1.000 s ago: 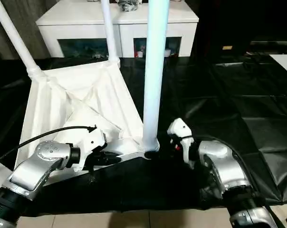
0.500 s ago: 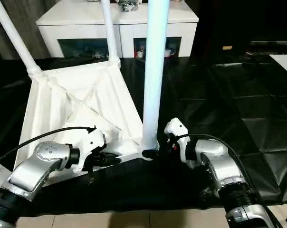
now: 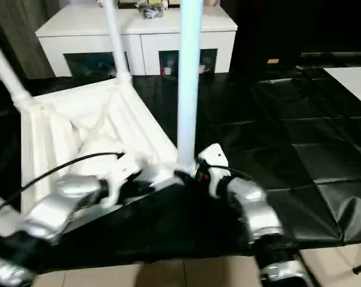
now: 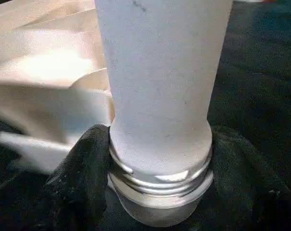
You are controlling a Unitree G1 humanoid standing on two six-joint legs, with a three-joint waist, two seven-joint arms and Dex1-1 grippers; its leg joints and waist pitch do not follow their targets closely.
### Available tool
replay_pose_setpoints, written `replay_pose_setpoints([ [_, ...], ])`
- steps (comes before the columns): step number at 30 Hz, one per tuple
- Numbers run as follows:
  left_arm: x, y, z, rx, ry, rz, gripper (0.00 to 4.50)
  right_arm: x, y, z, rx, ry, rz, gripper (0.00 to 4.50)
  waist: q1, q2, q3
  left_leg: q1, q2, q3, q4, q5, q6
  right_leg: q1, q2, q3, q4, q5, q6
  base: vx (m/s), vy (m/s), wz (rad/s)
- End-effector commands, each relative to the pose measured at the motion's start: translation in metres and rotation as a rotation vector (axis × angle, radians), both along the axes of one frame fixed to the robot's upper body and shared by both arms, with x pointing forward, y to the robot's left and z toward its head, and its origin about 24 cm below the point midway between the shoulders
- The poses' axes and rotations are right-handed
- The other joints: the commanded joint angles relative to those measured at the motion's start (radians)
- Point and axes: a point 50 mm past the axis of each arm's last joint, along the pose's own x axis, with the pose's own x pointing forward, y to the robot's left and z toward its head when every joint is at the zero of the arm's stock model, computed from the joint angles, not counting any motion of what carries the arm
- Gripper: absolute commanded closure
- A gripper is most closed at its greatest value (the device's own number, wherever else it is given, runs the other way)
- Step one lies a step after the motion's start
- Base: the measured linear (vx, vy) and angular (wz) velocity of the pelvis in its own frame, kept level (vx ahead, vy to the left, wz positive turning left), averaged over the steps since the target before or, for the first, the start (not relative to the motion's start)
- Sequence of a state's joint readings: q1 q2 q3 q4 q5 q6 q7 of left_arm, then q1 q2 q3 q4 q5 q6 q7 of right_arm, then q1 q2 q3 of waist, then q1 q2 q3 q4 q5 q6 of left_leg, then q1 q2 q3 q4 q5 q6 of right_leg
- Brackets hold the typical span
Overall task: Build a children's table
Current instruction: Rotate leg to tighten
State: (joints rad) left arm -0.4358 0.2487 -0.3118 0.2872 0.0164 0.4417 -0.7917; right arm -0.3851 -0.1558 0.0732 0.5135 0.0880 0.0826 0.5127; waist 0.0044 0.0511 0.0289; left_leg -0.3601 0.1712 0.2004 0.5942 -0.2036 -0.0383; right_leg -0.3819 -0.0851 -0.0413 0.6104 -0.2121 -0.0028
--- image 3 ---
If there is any white plastic table leg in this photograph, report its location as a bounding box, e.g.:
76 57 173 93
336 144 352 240
176 0 205 177
0 191 22 237
0 31 33 105
102 0 133 86

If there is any white plastic table top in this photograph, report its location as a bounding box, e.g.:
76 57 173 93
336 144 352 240
17 76 184 231

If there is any black mat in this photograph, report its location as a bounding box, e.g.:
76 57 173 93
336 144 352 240
0 67 361 274

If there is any glass bowl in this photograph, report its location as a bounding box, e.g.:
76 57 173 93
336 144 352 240
137 4 166 20

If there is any white cabinet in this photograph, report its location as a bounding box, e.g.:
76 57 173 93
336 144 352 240
35 5 238 77

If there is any white flat board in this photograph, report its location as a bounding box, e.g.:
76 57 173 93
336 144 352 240
322 67 361 111

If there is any dark low shelf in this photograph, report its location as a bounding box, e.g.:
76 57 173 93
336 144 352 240
299 51 361 68

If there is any grey curtain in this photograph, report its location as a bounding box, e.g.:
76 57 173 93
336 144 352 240
0 0 56 80

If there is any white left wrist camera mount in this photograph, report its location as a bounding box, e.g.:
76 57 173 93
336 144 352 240
104 161 142 210

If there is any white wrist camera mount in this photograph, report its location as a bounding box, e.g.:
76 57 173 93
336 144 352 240
197 143 231 200
104 161 142 210

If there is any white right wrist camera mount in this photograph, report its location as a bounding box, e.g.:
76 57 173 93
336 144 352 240
197 143 231 200

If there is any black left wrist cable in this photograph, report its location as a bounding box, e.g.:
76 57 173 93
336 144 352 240
0 152 126 219

